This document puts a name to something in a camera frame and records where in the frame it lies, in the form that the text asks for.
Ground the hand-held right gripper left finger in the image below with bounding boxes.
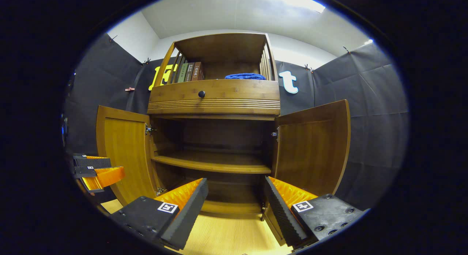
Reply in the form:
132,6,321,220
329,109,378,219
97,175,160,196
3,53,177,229
110,178,209,251

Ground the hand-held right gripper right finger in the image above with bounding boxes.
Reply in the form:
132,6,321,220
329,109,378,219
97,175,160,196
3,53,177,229
264,176,366,248

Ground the wooden cabinet door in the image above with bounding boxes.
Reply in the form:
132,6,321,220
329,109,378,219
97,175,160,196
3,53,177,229
96,105,163,206
263,99,351,246

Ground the wooden double-door shoe cabinet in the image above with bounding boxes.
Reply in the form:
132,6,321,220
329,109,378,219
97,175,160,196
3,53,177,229
147,32,281,216

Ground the wooden drawer with black knob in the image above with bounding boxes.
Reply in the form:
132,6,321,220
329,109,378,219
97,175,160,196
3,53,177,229
147,79,281,115

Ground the black backdrop cloth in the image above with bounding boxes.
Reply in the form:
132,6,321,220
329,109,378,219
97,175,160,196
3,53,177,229
62,33,409,212

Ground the reddish brown book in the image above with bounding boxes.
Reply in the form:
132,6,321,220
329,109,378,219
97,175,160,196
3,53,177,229
191,62,205,81

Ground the blue towel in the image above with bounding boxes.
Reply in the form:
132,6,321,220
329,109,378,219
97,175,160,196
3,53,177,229
224,73,267,80

